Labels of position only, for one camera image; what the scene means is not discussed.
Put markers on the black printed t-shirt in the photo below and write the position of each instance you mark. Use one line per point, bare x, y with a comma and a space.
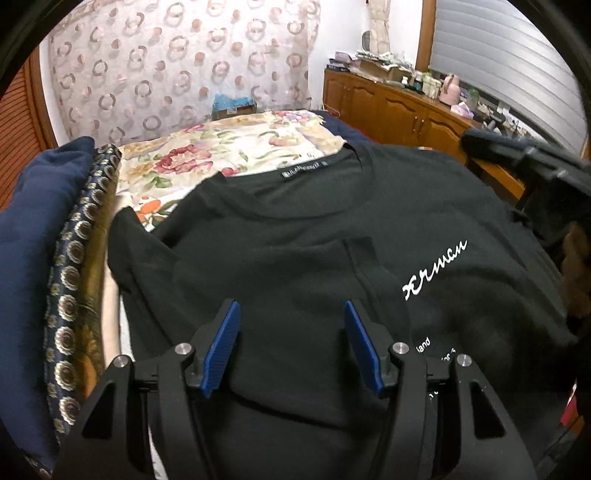
431, 252

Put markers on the circle patterned curtain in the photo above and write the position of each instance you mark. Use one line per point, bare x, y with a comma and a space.
125, 71

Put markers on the navy blue folded garment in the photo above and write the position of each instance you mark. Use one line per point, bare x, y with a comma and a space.
43, 197

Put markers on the white window blind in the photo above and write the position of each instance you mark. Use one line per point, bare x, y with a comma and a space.
492, 46

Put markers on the dark patterned folded cloth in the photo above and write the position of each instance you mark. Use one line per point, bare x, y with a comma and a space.
72, 343

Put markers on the pink kettle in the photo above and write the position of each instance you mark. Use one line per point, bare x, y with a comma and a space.
451, 90

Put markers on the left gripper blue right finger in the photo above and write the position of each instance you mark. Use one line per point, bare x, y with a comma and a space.
444, 419

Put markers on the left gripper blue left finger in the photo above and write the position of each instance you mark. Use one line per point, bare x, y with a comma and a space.
161, 398

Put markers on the floral bed cover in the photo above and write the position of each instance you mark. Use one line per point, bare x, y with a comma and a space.
155, 175

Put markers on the clutter pile on sideboard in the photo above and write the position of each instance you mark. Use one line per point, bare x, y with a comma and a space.
369, 66

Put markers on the brown slatted wardrobe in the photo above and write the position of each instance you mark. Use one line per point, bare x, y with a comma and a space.
25, 129

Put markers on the wooden sideboard cabinet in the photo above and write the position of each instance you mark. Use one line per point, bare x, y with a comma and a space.
397, 116

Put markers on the cardboard box with blue cloth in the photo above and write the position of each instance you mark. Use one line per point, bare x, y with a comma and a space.
225, 107

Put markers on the red box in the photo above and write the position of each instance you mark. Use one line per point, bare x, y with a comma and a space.
571, 419

